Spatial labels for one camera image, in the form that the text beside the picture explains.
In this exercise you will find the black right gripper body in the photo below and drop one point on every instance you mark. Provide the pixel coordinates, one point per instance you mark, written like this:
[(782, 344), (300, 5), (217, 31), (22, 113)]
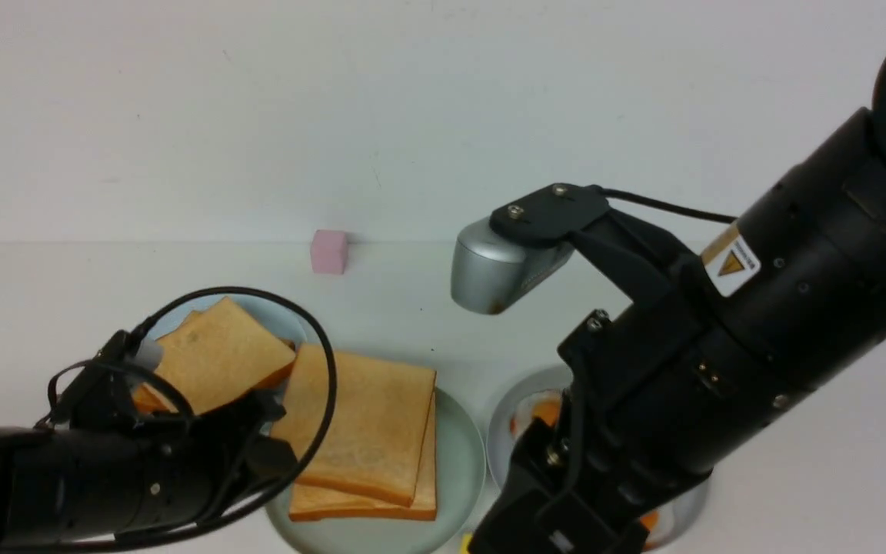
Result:
[(642, 422)]

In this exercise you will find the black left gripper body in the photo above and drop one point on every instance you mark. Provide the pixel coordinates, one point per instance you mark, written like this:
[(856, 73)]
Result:
[(140, 484)]

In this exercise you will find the toast slice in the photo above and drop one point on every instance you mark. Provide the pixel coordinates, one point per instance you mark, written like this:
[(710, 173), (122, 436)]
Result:
[(146, 399), (206, 387), (373, 444), (309, 503)]

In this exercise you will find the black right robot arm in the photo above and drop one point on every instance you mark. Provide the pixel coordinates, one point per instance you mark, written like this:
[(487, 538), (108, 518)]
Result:
[(798, 280)]

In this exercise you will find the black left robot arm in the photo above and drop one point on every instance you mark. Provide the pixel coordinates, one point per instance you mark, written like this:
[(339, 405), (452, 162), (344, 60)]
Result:
[(17, 496)]

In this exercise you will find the back fried egg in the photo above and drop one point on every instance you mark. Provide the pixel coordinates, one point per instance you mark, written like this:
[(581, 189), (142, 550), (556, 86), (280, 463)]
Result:
[(544, 406)]

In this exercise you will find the fried egg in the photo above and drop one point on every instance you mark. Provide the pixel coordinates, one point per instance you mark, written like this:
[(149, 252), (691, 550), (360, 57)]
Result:
[(544, 406), (650, 522)]

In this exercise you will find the front fried egg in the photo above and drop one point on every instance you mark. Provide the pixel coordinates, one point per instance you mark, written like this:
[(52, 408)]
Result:
[(650, 522)]

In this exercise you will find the grey egg plate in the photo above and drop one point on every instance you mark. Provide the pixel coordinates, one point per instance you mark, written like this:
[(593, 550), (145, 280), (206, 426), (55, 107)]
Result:
[(677, 517)]

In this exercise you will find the mint green plate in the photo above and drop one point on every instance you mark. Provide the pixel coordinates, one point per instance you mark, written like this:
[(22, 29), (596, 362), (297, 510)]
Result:
[(462, 471)]

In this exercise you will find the light blue bread plate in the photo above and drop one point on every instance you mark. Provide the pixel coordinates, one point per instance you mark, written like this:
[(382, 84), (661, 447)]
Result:
[(274, 315)]

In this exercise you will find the pink foam cube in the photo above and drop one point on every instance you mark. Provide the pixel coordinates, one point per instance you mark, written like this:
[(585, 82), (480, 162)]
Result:
[(329, 252)]

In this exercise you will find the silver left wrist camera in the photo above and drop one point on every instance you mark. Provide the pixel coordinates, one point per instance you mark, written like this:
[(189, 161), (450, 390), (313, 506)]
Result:
[(147, 355)]

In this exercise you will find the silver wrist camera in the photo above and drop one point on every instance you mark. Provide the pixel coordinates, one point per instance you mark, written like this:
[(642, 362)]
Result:
[(489, 273), (147, 355)]

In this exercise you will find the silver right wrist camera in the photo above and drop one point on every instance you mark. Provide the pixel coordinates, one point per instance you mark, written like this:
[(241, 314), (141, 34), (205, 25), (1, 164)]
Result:
[(489, 273)]

